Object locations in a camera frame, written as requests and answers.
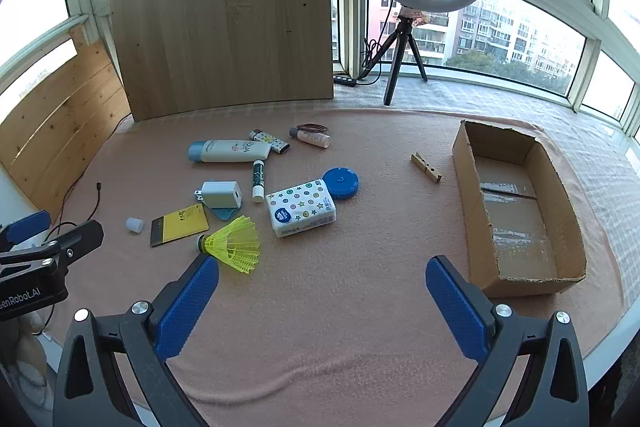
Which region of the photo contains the round blue tape measure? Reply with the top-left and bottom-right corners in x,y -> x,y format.
322,167 -> 359,200

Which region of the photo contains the patterned slim tube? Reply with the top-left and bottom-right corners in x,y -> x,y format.
248,129 -> 291,155

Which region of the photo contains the cardboard box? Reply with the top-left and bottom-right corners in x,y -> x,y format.
452,120 -> 587,299

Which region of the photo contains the small pale pink bottle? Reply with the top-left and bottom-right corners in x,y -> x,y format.
289,127 -> 331,149

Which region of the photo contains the green white lip balm stick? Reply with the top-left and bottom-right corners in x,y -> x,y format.
251,160 -> 266,203

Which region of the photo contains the large light wooden board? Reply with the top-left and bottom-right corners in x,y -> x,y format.
108,0 -> 335,122

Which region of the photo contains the wooden clothespin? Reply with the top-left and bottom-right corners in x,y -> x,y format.
411,152 -> 443,184

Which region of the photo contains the yellow black card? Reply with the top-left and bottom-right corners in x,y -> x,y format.
150,204 -> 211,248

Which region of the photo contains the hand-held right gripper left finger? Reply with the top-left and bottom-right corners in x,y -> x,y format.
52,252 -> 221,427

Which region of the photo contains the black tripod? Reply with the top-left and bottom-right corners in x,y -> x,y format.
367,7 -> 429,106

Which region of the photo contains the star patterned tissue pack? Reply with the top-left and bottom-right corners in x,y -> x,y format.
266,179 -> 337,238

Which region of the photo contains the wooden plank panel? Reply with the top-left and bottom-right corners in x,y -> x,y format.
0,25 -> 132,208

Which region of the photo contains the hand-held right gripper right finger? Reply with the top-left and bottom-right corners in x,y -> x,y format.
425,255 -> 591,427

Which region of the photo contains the white sunscreen tube blue cap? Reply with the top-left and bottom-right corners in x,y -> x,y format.
187,139 -> 272,164

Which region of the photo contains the black cable with plug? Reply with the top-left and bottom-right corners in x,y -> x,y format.
30,181 -> 103,338

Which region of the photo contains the white wall charger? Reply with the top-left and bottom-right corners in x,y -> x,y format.
194,180 -> 243,210

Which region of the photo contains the black ring light cable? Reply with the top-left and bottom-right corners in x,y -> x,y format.
357,37 -> 396,85

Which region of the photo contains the yellow shuttlecock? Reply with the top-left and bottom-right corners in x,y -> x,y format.
195,215 -> 262,274

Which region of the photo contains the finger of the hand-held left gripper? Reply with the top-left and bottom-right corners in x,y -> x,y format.
0,210 -> 52,253
0,220 -> 105,280

